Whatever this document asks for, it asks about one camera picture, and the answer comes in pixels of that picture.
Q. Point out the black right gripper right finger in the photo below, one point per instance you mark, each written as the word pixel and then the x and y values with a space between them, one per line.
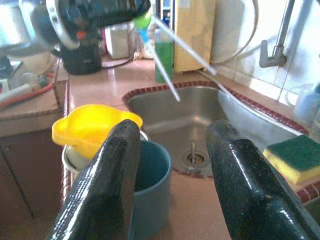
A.
pixel 247 195

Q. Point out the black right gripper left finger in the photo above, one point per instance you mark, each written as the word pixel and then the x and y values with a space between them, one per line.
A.
pixel 100 190

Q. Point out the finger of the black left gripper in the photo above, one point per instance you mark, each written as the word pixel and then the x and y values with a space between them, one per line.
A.
pixel 125 10

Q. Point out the teal bunny mug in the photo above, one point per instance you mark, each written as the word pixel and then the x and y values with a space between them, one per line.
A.
pixel 152 190

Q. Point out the yellow plastic bowl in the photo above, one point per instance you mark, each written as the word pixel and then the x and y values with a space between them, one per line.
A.
pixel 85 125

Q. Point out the white green blue utensil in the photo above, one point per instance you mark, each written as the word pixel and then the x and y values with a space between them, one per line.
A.
pixel 165 72

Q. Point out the white plastic container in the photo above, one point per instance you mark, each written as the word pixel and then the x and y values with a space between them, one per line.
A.
pixel 120 41

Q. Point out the steel bowl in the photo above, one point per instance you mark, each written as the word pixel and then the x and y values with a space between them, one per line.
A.
pixel 72 162

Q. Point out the black appliance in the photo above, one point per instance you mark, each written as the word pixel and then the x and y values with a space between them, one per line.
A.
pixel 82 60

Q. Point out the green bottle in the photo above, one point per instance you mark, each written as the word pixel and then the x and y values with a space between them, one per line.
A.
pixel 163 55

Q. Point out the yellow green sponge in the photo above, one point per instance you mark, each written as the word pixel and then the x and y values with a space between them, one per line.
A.
pixel 295 155

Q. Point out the sink drain strainer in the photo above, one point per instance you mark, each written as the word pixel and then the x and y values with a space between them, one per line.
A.
pixel 193 157

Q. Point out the wooden cutting board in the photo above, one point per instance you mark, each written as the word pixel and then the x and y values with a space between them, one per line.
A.
pixel 195 37

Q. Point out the steel sink basin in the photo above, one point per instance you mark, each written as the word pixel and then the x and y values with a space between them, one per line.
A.
pixel 187 120

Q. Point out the translucent plastic cup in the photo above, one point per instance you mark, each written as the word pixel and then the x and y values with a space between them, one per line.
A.
pixel 307 105

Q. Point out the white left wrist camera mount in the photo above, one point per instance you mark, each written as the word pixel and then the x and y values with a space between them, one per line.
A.
pixel 58 27

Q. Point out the grey wall tap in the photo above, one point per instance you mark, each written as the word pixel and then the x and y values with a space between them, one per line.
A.
pixel 271 58

